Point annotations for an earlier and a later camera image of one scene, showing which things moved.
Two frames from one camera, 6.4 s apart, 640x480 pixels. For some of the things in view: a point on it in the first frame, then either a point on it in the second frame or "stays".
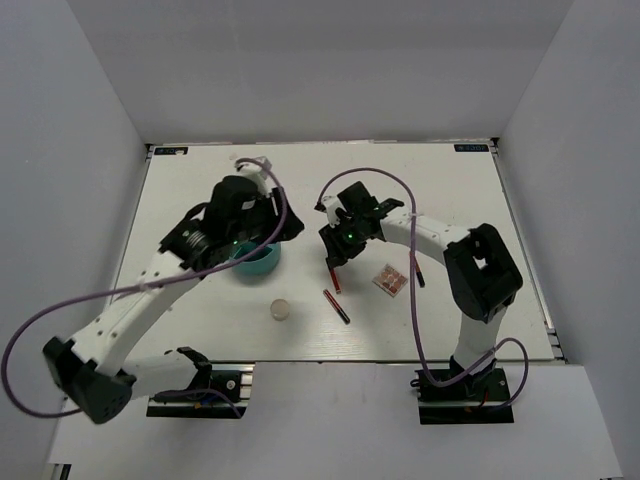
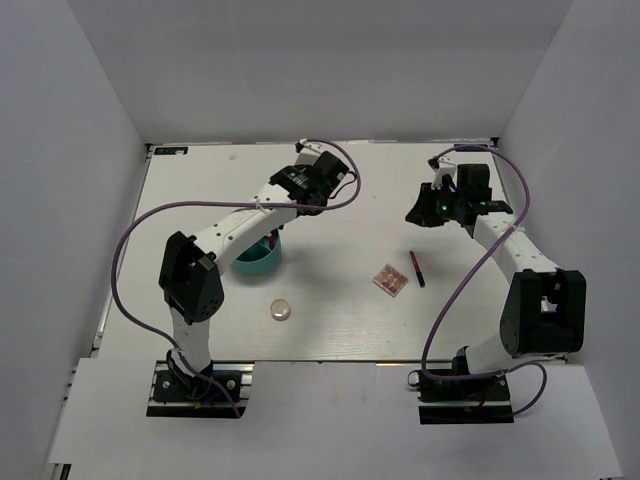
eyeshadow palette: [390, 280] stays
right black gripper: [338, 252] -> [421, 214]
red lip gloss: [419, 273] stays
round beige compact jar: [279, 309] stays
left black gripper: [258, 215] -> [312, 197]
